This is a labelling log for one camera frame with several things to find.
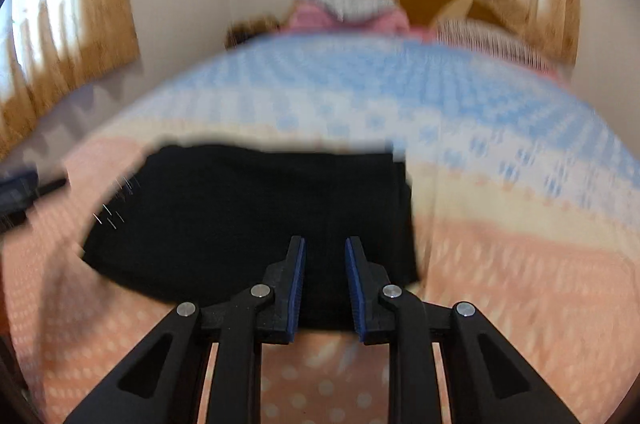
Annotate golden curtain side window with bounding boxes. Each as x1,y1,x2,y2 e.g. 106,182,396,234
1,0,140,155

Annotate pink folded blanket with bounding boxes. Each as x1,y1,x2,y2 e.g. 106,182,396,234
280,2,437,43

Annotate polka dot bedspread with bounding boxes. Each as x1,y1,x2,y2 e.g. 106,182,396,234
2,34,639,423

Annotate black pants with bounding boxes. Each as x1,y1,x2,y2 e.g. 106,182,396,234
82,144,419,332

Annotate striped pillow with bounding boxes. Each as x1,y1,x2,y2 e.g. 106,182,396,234
435,19,559,80

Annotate grey patterned pillow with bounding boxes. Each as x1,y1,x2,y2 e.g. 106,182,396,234
300,0,397,23

